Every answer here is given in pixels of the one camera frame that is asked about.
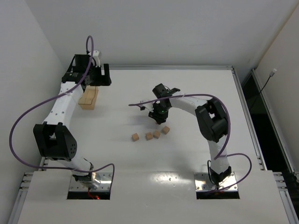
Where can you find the wood cube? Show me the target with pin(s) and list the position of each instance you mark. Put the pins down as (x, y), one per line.
(135, 137)
(156, 134)
(165, 129)
(149, 136)

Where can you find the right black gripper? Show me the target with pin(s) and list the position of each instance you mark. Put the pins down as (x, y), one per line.
(158, 115)

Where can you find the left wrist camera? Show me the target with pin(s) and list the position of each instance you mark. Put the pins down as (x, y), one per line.
(96, 58)

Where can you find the metal base plate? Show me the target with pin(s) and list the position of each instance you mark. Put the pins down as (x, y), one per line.
(203, 184)
(100, 182)

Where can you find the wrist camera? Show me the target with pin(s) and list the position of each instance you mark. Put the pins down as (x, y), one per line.
(145, 105)
(96, 58)

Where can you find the wood cube right rear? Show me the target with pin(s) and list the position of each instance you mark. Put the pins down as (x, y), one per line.
(165, 129)

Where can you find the wood cube leftmost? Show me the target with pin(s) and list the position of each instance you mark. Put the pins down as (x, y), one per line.
(135, 137)

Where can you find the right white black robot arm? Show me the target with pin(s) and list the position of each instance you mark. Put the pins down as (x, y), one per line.
(212, 121)

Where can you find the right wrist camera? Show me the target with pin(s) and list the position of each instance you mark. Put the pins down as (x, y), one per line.
(145, 105)

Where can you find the aluminium table frame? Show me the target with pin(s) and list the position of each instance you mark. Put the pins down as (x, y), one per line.
(163, 146)

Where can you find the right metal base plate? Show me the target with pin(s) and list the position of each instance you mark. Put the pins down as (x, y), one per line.
(203, 184)

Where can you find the wood cube centre left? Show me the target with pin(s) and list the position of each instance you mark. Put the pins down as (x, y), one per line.
(149, 136)

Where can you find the wooden block tray box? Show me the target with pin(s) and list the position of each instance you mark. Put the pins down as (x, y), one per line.
(89, 97)

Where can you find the wood cube centre right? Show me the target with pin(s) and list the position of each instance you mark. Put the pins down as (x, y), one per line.
(156, 134)

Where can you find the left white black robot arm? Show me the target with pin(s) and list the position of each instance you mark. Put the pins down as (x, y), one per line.
(79, 87)

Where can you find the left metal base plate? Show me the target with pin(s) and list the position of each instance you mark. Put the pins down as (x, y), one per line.
(100, 182)

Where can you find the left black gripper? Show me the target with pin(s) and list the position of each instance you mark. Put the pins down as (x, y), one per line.
(103, 75)

